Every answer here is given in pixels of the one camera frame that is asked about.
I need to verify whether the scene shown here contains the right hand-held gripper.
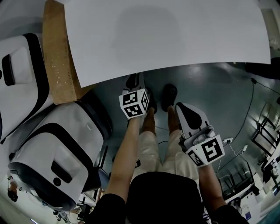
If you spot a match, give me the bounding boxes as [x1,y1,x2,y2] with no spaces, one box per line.
[175,102,226,168]

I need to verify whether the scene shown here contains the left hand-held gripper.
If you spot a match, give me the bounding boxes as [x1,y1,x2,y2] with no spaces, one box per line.
[119,72,150,119]

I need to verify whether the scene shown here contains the person's right forearm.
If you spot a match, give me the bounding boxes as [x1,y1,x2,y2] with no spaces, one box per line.
[198,163,228,207]

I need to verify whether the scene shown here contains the person's left forearm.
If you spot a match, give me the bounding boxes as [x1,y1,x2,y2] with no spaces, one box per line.
[105,117,143,198]

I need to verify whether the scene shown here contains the white desk with drawers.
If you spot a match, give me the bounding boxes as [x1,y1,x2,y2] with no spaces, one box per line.
[63,0,271,89]

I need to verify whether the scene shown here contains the person's right leg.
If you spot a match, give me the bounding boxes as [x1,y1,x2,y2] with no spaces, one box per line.
[167,105,182,134]

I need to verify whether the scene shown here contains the person's leg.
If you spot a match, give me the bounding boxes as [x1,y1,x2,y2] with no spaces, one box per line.
[167,105,182,134]
[142,107,157,134]

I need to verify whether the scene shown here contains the person's left black shoe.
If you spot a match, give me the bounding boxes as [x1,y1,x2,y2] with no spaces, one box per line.
[144,87,158,115]

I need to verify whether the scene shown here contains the person's black shoe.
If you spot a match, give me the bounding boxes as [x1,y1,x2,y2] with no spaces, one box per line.
[144,87,158,115]
[161,84,179,112]

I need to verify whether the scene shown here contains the person's right black shoe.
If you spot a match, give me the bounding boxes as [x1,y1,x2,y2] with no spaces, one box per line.
[161,84,179,112]

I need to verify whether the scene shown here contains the person's left leg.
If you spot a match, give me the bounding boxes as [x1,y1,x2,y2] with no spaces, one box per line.
[142,107,157,134]

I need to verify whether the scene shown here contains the person's beige shorts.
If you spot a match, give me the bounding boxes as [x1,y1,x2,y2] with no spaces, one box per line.
[131,129,200,182]

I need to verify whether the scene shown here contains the brown cardboard box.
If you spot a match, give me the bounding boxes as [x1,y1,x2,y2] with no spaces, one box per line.
[42,0,92,105]

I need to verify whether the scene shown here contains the person's black shirt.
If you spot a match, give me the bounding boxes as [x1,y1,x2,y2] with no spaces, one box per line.
[85,171,250,224]

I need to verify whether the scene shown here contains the white black delivery robot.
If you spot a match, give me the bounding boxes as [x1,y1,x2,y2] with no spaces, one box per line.
[7,101,113,211]
[0,32,50,143]

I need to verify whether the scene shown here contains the blue chair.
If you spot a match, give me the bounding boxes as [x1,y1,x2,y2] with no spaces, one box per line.
[94,144,110,191]

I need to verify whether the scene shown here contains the white thin cable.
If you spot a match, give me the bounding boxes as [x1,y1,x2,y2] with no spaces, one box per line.
[223,140,243,156]

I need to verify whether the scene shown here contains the black floor cable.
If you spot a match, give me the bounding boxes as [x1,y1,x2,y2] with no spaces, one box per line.
[215,77,280,174]

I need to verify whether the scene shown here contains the black metal frame table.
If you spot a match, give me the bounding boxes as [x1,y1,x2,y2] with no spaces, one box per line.
[251,101,280,156]

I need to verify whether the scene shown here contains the white table with black frame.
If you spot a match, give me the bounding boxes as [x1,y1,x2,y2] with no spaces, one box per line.
[218,161,261,202]

